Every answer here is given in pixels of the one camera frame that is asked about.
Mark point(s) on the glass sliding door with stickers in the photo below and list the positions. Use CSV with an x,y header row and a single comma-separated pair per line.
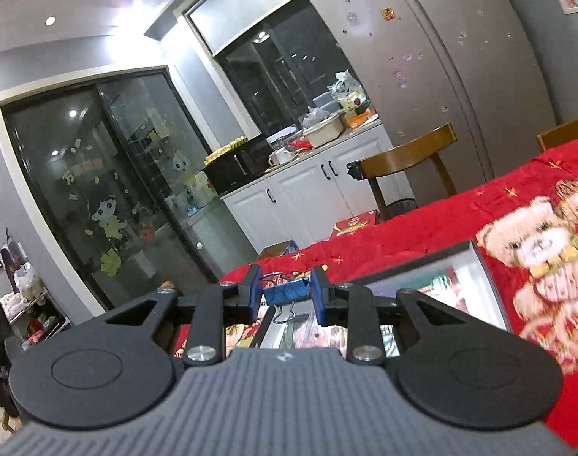
x,y
103,175

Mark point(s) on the white kitchen cabinet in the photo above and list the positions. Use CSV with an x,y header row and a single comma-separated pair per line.
x,y
317,190

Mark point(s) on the clear plastic container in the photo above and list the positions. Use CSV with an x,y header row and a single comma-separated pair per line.
x,y
284,137

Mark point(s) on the white green snack bag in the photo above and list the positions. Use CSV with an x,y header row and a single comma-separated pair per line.
x,y
348,95

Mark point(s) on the white plastic basin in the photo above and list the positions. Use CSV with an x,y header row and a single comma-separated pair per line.
x,y
323,132

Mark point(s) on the blue binder clip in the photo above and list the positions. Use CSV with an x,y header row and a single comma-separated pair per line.
x,y
289,292

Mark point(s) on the white mug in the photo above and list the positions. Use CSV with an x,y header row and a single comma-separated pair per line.
x,y
279,156

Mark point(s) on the cartoon fridge magnet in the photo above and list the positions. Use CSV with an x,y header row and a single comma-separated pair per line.
x,y
402,78

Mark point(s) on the black chair corner guard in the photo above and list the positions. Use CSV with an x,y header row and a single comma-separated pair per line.
x,y
354,171

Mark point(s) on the grey refrigerator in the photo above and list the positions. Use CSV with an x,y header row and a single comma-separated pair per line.
x,y
436,80

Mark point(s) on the grey plastic bag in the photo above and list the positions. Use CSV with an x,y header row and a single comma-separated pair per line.
x,y
315,118

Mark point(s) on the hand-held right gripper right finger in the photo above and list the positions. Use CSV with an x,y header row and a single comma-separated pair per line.
x,y
319,299

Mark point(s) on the red printed blanket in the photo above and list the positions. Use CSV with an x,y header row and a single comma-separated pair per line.
x,y
460,218

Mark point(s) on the black shallow box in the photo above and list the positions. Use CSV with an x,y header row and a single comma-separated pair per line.
x,y
488,289

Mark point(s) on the black trash bin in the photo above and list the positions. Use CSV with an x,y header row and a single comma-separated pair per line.
x,y
402,209

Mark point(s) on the metal storage rack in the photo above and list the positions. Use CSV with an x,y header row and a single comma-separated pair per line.
x,y
32,318

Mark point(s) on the orange container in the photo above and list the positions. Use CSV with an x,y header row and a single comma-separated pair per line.
x,y
362,119

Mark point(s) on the dark glass window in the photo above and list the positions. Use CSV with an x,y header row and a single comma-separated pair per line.
x,y
279,57

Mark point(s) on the black microwave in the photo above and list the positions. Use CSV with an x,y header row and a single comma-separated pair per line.
x,y
232,171

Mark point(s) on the brown cardboard box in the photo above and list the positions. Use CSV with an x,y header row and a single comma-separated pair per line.
x,y
277,249

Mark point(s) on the red cardboard box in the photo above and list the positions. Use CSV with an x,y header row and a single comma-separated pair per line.
x,y
353,224

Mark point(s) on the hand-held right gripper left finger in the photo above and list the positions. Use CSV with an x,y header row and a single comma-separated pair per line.
x,y
253,294

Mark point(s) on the wooden chair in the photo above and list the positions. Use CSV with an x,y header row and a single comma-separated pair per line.
x,y
566,133
403,152

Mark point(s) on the red plastic bag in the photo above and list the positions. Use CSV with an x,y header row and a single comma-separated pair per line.
x,y
302,144

